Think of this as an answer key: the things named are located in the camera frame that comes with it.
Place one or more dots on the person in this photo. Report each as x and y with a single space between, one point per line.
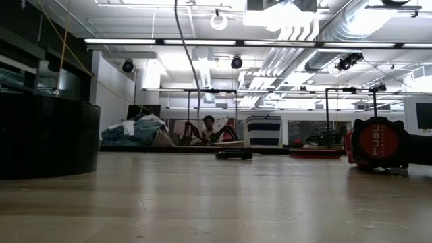
209 130

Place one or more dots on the black C-clamp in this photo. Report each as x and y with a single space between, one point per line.
233 155

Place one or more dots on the white navy striped bin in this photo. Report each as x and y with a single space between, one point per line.
263 131

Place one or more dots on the pile of clothes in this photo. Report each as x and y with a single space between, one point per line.
141 131

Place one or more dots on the long ceiling light bar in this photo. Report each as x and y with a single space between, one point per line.
219 42

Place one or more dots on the black monitor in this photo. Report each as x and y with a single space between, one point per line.
135 109

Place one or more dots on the red black flat tool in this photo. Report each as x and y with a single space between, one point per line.
315 156

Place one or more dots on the large black round container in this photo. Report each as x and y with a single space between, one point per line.
50 135

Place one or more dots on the white cabinet with screen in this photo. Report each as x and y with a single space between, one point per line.
410 114

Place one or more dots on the black metal gantry frame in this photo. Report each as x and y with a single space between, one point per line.
211 91
326 111

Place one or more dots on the black metal table frame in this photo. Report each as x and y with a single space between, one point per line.
135 148

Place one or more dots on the black ceiling camera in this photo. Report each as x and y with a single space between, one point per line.
349 61

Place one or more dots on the silver ventilation duct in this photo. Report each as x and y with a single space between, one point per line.
337 30

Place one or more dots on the black camera stand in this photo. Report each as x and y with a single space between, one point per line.
374 101

